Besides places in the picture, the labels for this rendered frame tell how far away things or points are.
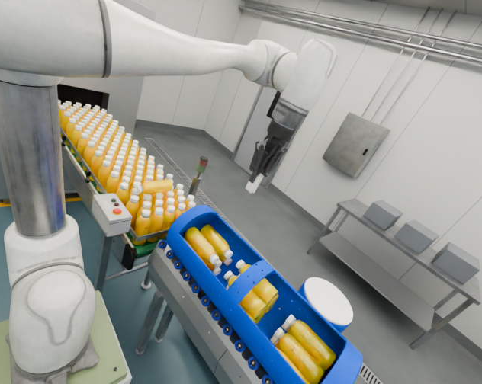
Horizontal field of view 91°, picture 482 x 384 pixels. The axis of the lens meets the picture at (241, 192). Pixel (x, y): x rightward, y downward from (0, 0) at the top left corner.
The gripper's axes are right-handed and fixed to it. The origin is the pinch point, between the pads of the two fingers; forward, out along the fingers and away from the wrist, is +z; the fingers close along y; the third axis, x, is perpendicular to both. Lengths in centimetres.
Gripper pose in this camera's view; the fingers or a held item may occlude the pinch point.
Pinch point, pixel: (254, 182)
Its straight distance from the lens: 76.3
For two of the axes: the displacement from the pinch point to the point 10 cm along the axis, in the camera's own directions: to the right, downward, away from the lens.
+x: 5.8, 6.0, -5.5
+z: -4.0, 8.0, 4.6
